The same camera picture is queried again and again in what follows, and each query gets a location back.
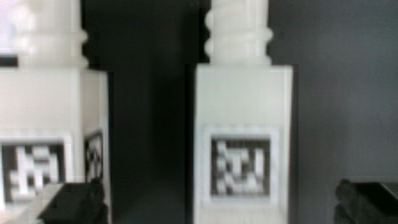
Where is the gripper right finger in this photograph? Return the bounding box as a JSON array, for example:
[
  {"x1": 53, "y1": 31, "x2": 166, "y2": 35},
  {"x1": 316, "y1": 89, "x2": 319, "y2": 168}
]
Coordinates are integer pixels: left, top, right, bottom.
[{"x1": 333, "y1": 179, "x2": 398, "y2": 224}]

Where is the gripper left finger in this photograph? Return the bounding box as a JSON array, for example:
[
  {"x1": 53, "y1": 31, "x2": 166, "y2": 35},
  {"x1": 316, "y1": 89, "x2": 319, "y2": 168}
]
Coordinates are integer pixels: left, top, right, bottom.
[{"x1": 22, "y1": 179, "x2": 108, "y2": 224}]

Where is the white leg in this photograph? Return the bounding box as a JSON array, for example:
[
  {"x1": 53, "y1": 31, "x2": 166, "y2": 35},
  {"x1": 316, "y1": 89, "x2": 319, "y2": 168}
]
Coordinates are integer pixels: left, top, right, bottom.
[
  {"x1": 0, "y1": 0, "x2": 109, "y2": 224},
  {"x1": 193, "y1": 0, "x2": 292, "y2": 224}
]

